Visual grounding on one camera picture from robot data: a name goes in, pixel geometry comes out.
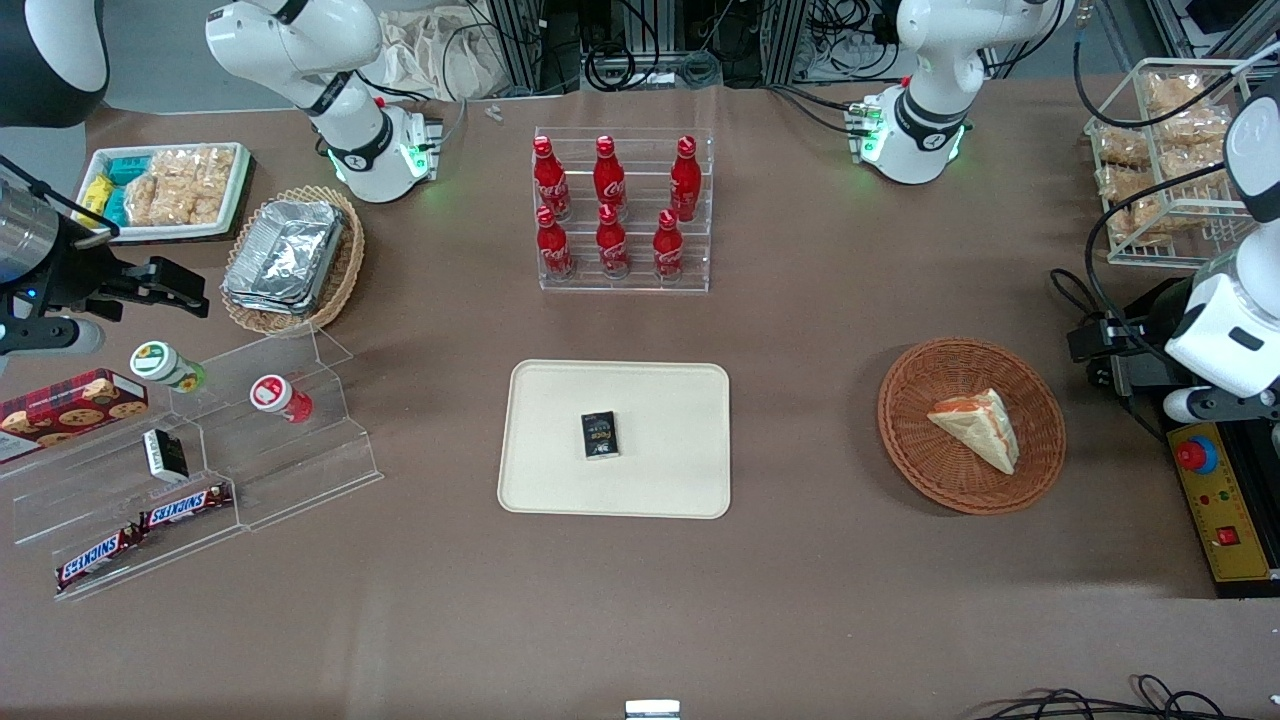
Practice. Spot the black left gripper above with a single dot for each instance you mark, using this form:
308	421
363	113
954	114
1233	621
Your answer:
1146	350

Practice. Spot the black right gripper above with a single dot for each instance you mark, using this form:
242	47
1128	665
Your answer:
72	272

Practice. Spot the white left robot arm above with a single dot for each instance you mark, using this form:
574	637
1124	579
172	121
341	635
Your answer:
925	110

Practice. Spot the white snack tray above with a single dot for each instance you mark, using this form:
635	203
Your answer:
235	215

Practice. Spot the triangular sandwich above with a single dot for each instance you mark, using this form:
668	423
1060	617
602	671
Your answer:
980	430

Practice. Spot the tan oval wicker basket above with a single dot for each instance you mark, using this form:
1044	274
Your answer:
340	285

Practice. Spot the brown round wicker basket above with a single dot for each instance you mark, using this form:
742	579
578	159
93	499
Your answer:
920	450

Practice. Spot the beige rectangular tray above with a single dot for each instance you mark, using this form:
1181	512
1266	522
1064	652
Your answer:
650	480

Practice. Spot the green sunflower yogurt cup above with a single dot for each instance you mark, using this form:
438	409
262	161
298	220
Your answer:
160	362

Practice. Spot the large bag of rice crackers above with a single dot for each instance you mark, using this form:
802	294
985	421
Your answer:
180	188

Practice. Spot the teal snack packet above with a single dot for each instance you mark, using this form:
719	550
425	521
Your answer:
115	207
125	168

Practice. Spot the stack of foil trays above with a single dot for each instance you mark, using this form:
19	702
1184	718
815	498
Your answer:
285	255

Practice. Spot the yellow snack packet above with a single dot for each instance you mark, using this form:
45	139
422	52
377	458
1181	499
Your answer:
95	195

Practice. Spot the red emergency stop button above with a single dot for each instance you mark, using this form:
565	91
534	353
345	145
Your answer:
1197	455

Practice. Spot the clear bag of crackers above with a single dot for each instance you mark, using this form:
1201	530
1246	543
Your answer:
1122	147
1135	220
1172	92
1190	128

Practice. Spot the red strawberry yogurt cup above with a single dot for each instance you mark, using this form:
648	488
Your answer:
275	395

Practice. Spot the red tartan cookie box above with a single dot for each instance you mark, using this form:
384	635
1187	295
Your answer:
70	410

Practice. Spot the black and white small box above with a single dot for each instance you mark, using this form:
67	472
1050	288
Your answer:
165	455

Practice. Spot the yellow control box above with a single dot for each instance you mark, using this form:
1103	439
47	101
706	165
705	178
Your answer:
1225	500

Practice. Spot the clear acrylic step shelf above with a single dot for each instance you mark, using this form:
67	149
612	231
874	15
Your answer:
290	470

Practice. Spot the snickers bar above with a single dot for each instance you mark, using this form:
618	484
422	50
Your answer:
98	558
185	506

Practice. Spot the white cloth bag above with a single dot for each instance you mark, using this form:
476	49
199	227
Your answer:
440	55

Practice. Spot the red cola bottle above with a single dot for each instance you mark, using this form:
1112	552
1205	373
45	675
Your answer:
554	248
551	180
668	250
609	178
685	182
612	246

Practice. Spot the small black printed box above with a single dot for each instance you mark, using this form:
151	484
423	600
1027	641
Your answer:
600	435

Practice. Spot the clear acrylic bottle rack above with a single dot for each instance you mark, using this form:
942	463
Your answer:
640	255

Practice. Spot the aluminium equipment rack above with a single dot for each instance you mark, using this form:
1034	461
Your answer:
650	40

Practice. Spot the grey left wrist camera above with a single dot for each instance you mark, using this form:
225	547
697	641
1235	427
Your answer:
1220	405

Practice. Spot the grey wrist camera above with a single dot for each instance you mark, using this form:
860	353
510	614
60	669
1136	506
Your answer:
50	336
1220	405

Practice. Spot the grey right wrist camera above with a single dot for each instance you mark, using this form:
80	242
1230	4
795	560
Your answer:
50	336

